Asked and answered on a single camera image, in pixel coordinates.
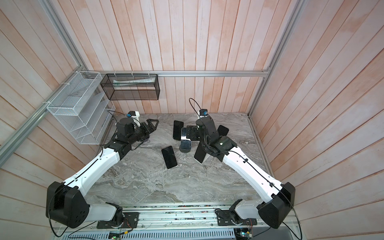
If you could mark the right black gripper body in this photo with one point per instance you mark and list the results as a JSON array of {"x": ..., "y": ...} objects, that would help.
[{"x": 195, "y": 133}]

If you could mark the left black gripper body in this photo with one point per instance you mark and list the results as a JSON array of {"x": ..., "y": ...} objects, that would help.
[{"x": 140, "y": 132}]

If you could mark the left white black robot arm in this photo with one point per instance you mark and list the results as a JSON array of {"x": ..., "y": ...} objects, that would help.
[{"x": 66, "y": 202}]

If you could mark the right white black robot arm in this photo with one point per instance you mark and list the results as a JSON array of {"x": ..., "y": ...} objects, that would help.
[{"x": 277, "y": 199}]

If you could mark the centre reflective black phone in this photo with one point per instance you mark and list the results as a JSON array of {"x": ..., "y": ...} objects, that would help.
[{"x": 186, "y": 142}]

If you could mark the dark round centre stand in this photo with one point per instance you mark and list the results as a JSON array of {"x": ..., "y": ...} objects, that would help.
[{"x": 185, "y": 148}]

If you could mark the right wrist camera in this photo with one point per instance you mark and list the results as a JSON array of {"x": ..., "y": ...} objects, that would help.
[{"x": 203, "y": 113}]

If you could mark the black wire mesh basket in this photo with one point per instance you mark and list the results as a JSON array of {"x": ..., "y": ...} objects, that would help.
[{"x": 123, "y": 87}]

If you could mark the white wire mesh shelf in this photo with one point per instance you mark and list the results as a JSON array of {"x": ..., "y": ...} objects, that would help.
[{"x": 83, "y": 112}]

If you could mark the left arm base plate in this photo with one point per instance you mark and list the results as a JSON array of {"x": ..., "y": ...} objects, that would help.
[{"x": 128, "y": 220}]

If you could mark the aluminium front rail frame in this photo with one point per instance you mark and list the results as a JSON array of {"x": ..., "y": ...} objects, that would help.
[{"x": 180, "y": 221}]

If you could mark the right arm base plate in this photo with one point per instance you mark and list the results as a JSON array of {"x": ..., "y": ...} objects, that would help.
[{"x": 230, "y": 218}]

